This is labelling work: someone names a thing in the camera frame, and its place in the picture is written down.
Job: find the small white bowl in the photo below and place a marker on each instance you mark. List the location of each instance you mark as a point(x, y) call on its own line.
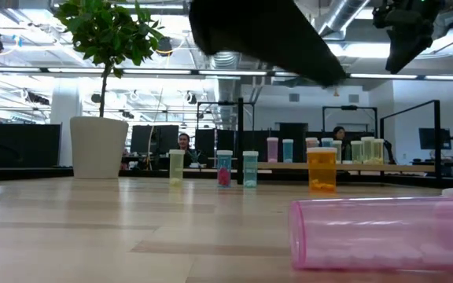
point(347, 162)

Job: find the large orange medicine bottle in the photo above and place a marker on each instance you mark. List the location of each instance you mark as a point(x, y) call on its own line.
point(321, 169)

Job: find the small green succulent plant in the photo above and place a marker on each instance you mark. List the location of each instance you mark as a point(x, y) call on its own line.
point(195, 157)

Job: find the yellow medicine bottle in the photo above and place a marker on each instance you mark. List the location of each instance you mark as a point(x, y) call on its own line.
point(380, 151)
point(368, 151)
point(356, 153)
point(339, 153)

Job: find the wooden shelf board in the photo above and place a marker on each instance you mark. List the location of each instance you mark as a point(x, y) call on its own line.
point(285, 166)

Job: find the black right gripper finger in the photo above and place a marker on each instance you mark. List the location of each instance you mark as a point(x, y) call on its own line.
point(405, 51)

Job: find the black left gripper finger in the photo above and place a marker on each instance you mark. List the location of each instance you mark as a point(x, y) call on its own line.
point(266, 31)

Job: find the blue bottle with white pills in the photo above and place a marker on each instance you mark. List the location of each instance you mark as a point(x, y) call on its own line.
point(288, 151)

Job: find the black computer monitor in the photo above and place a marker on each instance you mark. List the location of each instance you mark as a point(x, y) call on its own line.
point(163, 137)
point(427, 137)

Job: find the pink medicine bottle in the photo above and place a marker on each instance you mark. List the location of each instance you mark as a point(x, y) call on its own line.
point(368, 228)
point(273, 151)

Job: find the teal bottle with white pills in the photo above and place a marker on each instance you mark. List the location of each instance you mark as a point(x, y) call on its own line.
point(250, 171)

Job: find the long white light strip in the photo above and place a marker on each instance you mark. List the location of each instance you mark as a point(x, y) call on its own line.
point(152, 72)

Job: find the teal bottle with red pills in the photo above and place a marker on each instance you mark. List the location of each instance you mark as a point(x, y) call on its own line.
point(224, 173)

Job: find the green leafy potted tree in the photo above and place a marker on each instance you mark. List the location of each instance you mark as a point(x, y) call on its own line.
point(108, 31)

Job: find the person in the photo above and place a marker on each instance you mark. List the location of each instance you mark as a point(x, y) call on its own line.
point(338, 133)
point(185, 141)

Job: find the silver ventilation duct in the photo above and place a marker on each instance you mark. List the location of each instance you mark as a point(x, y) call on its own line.
point(340, 15)
point(226, 90)

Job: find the grey wall vent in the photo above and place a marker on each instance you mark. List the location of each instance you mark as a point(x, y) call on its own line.
point(294, 97)
point(353, 98)

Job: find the small white-capped medicine bottle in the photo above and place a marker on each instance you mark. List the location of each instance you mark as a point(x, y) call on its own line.
point(176, 169)

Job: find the black background rig frame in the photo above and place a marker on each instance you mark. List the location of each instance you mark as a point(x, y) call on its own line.
point(348, 107)
point(218, 103)

